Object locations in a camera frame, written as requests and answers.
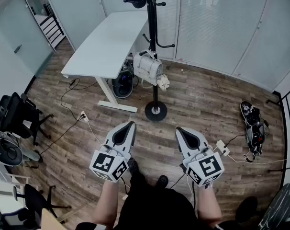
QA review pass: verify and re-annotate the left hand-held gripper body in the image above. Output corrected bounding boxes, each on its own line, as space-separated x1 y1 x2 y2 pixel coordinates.
89 141 132 183

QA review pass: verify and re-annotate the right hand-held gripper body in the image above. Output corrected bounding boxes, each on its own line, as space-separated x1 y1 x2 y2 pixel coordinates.
180 144 225 189

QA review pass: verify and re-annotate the white quilted bag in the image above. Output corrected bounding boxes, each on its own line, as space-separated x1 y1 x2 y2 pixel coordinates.
133 49 171 92

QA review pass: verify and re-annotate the black coat rack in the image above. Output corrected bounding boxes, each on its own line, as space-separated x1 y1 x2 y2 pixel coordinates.
123 0 176 123

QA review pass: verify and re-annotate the person's left forearm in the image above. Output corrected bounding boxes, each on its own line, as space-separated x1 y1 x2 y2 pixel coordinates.
93 180 127 226

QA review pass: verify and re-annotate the person's right forearm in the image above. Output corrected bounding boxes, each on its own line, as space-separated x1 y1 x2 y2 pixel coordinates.
196 183 223 225

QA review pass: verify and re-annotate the person's left black shoe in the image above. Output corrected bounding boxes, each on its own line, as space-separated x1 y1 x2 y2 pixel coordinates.
128 159 139 174

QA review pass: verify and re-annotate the person's black shoe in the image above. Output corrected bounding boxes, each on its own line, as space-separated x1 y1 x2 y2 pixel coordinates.
128 159 139 174
157 174 169 189

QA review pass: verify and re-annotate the large white power strip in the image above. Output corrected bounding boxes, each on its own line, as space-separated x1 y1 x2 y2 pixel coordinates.
215 139 231 156

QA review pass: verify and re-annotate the small white power strip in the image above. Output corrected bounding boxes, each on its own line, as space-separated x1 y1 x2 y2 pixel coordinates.
78 111 90 124

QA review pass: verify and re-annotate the person's right black shoe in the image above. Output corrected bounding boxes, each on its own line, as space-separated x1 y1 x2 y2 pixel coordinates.
157 174 169 189

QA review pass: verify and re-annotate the black patterned shoe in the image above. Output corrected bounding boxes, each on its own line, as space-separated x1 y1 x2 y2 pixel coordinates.
240 101 262 126

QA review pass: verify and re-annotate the grey backpack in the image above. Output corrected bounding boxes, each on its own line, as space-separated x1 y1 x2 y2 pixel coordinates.
245 121 270 156

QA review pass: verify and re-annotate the person's black clothing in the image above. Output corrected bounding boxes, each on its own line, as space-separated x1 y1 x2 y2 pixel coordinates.
75 169 222 230

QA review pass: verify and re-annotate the light wooden board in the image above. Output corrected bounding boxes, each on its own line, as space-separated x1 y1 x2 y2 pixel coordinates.
40 207 69 230

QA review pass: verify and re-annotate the black swivel chair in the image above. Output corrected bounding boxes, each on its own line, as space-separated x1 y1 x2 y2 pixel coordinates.
12 183 72 224

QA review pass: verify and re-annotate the round black patterned table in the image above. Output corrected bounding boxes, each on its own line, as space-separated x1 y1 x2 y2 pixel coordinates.
259 182 290 230

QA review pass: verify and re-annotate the white desk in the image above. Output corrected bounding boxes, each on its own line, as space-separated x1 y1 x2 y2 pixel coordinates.
61 10 151 114

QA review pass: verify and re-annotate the black mesh office chair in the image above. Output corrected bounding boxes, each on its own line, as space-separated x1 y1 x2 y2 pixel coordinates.
0 92 54 146

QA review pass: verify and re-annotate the grey round device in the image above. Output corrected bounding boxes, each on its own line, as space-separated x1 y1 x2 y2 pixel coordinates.
0 126 23 167

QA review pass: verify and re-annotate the black metal railing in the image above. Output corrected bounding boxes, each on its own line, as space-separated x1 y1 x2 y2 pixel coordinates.
39 3 66 49

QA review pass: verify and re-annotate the frosted glass door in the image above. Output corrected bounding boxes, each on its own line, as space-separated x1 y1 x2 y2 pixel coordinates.
0 0 55 76

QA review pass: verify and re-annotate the thin white power cable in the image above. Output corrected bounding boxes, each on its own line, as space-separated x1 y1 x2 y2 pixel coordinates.
87 121 104 146

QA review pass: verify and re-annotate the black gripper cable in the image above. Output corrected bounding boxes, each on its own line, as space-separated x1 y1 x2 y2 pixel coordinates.
169 172 187 190

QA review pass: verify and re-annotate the short black power cable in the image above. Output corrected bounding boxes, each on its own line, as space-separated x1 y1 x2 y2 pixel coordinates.
223 133 246 146

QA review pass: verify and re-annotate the long white floor cable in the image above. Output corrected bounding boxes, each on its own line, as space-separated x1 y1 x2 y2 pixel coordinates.
227 152 288 164

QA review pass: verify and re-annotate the long black floor cable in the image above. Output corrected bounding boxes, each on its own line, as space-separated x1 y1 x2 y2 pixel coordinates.
38 78 98 157

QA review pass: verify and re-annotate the black metal frame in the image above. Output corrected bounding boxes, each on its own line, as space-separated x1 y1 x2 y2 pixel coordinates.
266 82 290 175

